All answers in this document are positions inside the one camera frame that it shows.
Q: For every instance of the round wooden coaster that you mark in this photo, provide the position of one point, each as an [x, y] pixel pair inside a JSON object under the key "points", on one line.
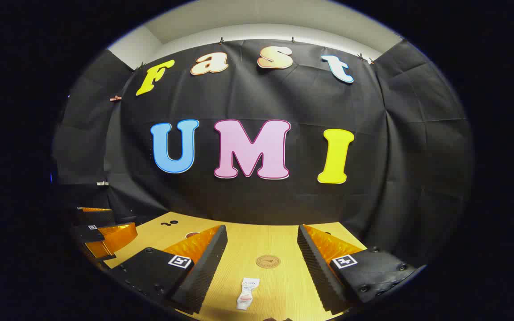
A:
{"points": [[267, 261]]}

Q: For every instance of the black backdrop cloth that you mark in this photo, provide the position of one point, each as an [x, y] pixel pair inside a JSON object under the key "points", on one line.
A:
{"points": [[248, 102]]}

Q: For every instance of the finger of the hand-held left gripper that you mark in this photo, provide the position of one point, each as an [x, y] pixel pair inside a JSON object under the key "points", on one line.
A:
{"points": [[96, 217], [87, 234]]}

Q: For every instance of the orange backdrop clip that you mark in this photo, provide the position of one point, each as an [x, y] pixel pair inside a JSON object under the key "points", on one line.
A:
{"points": [[115, 98]]}

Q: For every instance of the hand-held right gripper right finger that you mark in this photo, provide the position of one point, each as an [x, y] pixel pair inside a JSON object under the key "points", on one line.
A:
{"points": [[315, 267]]}

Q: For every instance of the wooden desktop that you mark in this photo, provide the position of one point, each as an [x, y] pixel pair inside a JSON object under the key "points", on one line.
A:
{"points": [[266, 240]]}

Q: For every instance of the white toothpaste tube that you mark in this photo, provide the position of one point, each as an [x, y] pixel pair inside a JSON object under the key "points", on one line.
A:
{"points": [[246, 296]]}

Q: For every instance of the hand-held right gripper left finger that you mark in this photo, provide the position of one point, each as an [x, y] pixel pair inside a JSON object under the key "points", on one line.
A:
{"points": [[208, 267]]}

